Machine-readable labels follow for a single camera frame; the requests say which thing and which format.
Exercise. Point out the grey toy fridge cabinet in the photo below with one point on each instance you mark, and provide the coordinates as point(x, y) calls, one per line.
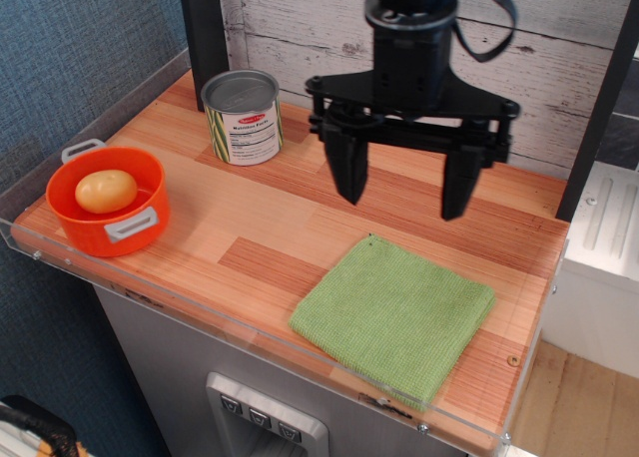
point(172, 359)

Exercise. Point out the white black corner object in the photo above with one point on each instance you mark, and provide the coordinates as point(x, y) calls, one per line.
point(27, 429)

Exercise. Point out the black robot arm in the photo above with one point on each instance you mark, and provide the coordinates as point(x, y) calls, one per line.
point(413, 13)

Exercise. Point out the toy corn can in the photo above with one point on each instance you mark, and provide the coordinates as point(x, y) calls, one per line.
point(244, 116)

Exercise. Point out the clear acrylic table guard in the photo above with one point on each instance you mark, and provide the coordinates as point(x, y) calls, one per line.
point(244, 246)

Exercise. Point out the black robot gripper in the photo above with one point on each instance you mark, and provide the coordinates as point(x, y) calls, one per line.
point(411, 98)

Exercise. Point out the black right post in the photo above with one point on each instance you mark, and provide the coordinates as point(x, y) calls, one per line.
point(615, 75)

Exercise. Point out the white toy sink unit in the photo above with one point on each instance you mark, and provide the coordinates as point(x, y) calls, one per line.
point(592, 310)

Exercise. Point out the black post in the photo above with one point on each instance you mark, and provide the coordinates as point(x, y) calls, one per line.
point(205, 30)
point(615, 75)

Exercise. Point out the orange fuzzy object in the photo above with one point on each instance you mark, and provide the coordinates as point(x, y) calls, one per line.
point(72, 449)

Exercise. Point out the silver dispenser panel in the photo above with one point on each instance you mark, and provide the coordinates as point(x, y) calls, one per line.
point(251, 423)

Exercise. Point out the green folded cloth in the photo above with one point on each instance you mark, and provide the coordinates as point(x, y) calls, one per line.
point(393, 317)

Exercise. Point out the orange toy pot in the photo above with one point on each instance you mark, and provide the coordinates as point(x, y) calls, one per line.
point(120, 232)

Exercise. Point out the yellow toy potato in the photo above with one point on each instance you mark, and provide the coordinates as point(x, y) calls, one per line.
point(106, 191)

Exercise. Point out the black left post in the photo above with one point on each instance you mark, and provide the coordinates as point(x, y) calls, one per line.
point(205, 30)

